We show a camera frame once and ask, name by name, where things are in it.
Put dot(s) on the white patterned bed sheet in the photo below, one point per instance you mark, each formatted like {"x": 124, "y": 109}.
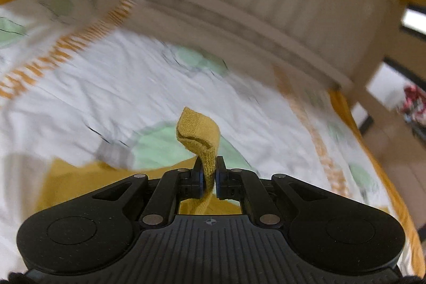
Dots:
{"x": 92, "y": 90}

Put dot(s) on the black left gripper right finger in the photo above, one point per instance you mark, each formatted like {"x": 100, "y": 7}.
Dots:
{"x": 245, "y": 187}

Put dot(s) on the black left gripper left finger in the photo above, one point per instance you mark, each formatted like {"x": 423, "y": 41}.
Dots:
{"x": 166, "y": 194}

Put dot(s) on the mustard yellow knit garment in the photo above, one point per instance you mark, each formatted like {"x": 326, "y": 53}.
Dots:
{"x": 196, "y": 132}

